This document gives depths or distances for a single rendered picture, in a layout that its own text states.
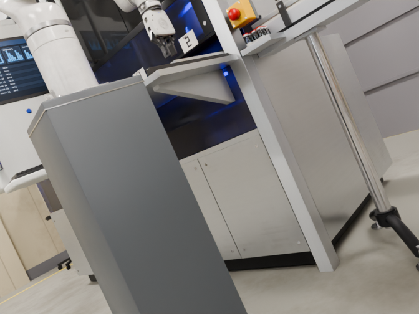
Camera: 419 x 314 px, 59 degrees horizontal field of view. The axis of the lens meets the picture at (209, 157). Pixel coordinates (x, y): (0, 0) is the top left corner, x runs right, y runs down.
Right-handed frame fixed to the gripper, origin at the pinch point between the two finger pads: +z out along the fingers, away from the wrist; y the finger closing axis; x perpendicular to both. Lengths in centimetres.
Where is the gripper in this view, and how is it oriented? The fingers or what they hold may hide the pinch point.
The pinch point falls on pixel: (169, 50)
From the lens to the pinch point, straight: 145.8
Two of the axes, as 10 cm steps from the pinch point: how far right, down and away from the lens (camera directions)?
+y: 6.1, -3.1, 7.3
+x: -6.8, 2.6, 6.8
